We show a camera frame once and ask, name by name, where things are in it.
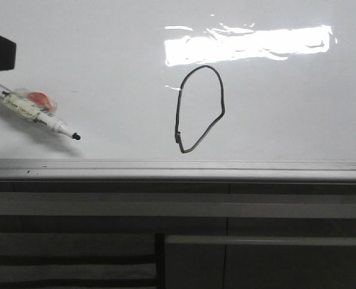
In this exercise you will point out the white whiteboard with frame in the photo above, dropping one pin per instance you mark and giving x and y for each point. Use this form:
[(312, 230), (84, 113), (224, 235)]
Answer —
[(184, 90)]

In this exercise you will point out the white black whiteboard marker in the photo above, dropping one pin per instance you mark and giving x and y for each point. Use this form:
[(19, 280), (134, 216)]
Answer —
[(37, 108)]

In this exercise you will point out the grey whiteboard stand frame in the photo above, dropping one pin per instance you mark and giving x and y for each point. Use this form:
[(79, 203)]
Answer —
[(177, 235)]

